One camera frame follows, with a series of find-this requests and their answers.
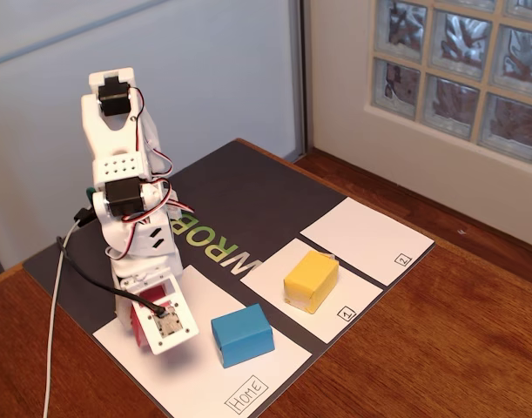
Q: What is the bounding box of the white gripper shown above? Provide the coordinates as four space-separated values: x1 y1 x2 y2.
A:
110 249 185 340

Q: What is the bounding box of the red paper box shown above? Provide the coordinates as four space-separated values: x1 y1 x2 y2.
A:
128 283 172 350

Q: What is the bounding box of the white paper sheet marked home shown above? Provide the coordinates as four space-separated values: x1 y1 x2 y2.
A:
91 264 314 418

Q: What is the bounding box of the blue paper box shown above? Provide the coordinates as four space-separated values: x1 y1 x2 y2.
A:
210 303 275 370

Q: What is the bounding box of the yellow paper box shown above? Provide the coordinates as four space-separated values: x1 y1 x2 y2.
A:
283 249 340 315

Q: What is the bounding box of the dark grey mat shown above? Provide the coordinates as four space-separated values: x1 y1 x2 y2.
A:
22 138 437 418

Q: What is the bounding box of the white paper sheet marked one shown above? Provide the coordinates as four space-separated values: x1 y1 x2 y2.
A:
239 237 386 346

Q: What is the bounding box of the white paper sheet marked two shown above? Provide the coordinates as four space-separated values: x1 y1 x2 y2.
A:
299 196 437 288

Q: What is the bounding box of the glass block window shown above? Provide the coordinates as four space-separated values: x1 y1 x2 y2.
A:
368 0 532 169

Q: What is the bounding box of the black camera cable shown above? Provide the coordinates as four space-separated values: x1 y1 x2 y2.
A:
56 207 167 318

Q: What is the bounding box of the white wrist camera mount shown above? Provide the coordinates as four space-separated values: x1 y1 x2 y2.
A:
125 273 200 355

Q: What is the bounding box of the white cable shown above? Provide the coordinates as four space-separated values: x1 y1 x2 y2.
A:
40 219 83 418

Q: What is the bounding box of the red black white servo wire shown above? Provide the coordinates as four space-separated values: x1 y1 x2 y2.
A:
104 85 196 259

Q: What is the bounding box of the grey metal door frame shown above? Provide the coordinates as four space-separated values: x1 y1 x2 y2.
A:
288 0 313 160

